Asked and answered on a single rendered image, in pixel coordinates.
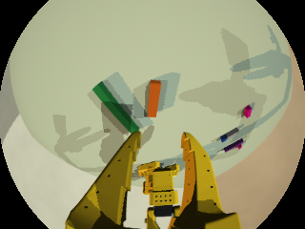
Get small blue block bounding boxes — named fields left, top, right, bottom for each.
left=220, top=135, right=227, bottom=142

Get purple rod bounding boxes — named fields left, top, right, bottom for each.
left=224, top=138, right=244, bottom=153

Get orange rod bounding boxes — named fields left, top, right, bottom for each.
left=148, top=80, right=161, bottom=117

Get green rod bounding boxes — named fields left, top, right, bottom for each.
left=92, top=81, right=139, bottom=134

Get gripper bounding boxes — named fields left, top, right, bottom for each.
left=65, top=131, right=241, bottom=229

